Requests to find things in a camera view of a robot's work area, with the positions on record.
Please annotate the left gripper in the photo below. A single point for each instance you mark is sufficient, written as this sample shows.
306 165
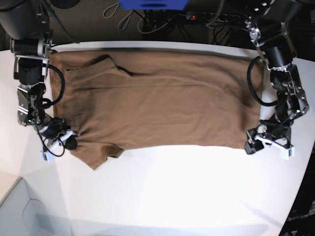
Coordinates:
269 132

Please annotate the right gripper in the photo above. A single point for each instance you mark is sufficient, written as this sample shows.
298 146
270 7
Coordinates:
55 132

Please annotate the brown t-shirt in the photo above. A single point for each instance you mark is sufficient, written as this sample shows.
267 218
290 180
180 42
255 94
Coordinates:
120 100

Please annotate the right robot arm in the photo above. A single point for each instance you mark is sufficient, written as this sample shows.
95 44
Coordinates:
27 23

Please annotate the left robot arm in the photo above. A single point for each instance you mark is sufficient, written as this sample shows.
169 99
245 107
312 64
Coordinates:
266 23

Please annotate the white box at table corner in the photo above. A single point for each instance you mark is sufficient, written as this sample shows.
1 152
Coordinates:
20 215

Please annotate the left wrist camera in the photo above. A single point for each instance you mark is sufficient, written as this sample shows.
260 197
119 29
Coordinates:
287 152

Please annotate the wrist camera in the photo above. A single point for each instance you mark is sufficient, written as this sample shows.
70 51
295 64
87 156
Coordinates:
287 152
46 156

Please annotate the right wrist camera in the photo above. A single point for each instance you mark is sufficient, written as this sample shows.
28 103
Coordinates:
46 156

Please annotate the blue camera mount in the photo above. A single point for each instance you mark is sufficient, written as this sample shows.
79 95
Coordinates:
153 4

